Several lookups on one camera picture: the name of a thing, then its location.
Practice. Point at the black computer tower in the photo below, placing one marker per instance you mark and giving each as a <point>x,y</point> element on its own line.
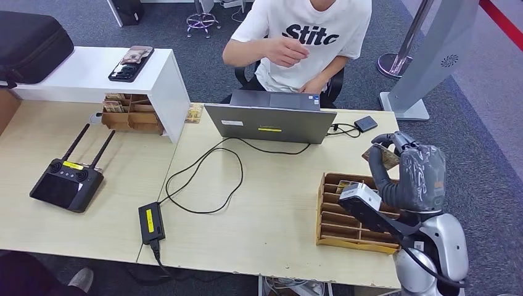
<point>125,11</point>

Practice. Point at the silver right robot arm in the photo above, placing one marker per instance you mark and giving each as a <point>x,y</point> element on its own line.
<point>441,249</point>

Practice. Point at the red barrier belt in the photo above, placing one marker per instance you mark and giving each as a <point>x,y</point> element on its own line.
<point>500,20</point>

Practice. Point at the grey shoe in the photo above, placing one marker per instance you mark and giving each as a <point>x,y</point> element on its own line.
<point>81,280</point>

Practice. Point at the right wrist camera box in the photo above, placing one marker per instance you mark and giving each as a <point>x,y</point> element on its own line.
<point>363,204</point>

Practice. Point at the white shelf riser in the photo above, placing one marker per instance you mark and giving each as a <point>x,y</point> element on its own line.
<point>90,69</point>

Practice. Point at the black carrying case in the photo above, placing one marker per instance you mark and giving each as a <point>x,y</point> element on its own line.
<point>28,48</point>

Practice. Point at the chrome stanchion post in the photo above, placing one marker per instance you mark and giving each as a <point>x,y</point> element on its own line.
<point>394,63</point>

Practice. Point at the person's left hand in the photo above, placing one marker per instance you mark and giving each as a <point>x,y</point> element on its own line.
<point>313,86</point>

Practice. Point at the large cardboard card organizer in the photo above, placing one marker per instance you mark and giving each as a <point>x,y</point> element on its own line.
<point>339,233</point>

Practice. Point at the grey kiosk stand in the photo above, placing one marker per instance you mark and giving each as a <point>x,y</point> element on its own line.
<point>433,53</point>

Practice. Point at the black office chair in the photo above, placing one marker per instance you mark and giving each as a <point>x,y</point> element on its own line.
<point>245,77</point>

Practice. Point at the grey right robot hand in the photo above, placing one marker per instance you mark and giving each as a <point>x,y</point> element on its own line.
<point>421,179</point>

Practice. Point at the chrome stool base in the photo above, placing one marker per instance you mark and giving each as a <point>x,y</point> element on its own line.
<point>203,20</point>

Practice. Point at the person's left forearm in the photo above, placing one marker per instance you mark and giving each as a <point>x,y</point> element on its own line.
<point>337,67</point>

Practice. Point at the person's leg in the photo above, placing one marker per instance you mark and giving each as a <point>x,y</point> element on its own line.
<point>24,277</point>

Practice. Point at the person's right hand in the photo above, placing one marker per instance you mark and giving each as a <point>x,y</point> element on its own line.
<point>286,51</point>

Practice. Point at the black external drive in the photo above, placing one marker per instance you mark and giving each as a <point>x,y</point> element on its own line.
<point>365,124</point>

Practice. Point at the grey laptop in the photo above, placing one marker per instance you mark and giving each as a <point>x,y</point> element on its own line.
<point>270,124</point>

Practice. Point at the person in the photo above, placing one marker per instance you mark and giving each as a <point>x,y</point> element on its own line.
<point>314,36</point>

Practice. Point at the small white round object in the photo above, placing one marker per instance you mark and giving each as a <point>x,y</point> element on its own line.
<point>96,118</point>

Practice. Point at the black smartphone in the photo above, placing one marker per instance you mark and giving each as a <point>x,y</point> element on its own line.
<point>124,72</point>

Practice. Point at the small cardboard card organizer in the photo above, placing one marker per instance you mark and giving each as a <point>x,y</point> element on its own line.
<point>139,120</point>

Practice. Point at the black remote controller with antennas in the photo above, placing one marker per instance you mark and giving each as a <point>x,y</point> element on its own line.
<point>66,188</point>

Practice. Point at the person's right forearm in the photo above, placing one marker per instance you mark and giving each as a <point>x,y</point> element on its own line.
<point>245,53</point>

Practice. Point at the patterned card stack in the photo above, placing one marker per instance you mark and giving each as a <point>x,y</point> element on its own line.
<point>113,107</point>

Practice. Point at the black power adapter yellow label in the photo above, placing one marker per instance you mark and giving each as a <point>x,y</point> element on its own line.
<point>151,222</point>

